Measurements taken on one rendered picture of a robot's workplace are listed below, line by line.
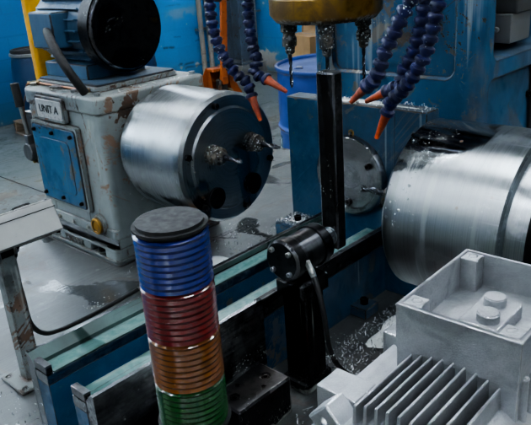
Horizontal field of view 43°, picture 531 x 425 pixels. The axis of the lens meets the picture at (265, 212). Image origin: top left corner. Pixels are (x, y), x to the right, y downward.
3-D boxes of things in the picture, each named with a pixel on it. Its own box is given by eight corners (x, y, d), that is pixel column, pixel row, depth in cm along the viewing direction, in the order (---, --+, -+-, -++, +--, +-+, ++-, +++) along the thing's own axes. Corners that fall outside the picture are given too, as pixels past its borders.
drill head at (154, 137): (178, 173, 162) (165, 69, 152) (292, 202, 138) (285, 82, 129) (89, 205, 145) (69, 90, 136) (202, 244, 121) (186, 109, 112)
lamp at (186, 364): (192, 346, 61) (187, 303, 59) (238, 369, 57) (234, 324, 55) (139, 377, 57) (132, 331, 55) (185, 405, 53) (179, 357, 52)
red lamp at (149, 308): (187, 303, 59) (181, 256, 58) (234, 324, 55) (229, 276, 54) (132, 331, 55) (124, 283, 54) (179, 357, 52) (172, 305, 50)
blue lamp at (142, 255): (181, 256, 58) (175, 208, 56) (229, 276, 54) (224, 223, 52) (124, 283, 54) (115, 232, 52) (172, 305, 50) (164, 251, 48)
